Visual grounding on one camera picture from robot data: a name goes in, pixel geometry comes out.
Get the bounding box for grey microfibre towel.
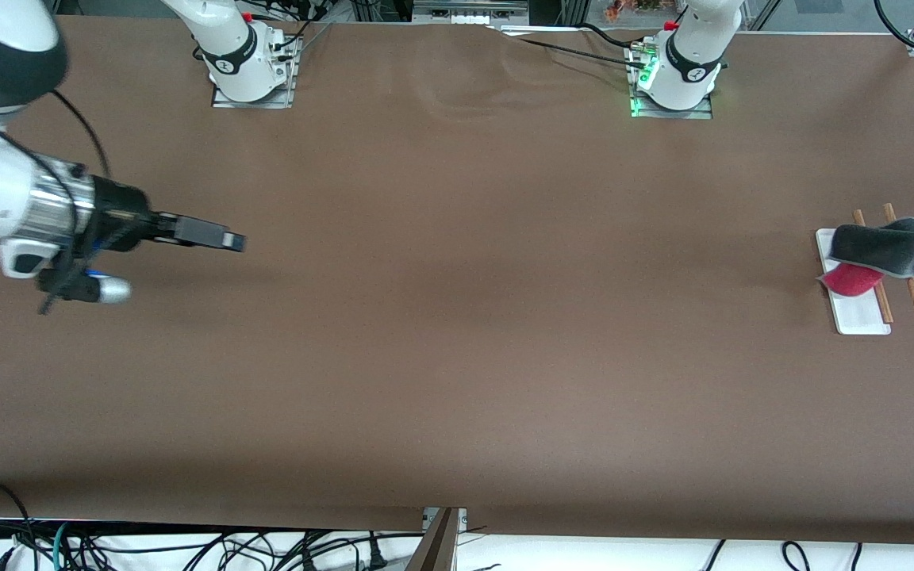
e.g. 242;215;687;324
829;217;914;281

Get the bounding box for red cloth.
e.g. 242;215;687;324
817;263;885;299

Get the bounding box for brown table cover sheet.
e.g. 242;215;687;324
0;14;914;548

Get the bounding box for grey power strip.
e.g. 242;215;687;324
412;0;530;25

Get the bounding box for orange objects behind table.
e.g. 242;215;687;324
603;0;682;22

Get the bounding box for white flat strip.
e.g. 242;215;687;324
495;25;586;38

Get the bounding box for white rack base plate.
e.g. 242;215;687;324
816;228;893;335

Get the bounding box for black tangled cable bundle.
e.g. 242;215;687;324
68;530;426;571

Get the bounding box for green cable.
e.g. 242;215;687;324
51;521;75;571

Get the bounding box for metal stand bracket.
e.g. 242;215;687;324
405;508;467;571

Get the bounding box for black cable at arm base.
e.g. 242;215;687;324
503;22;658;71

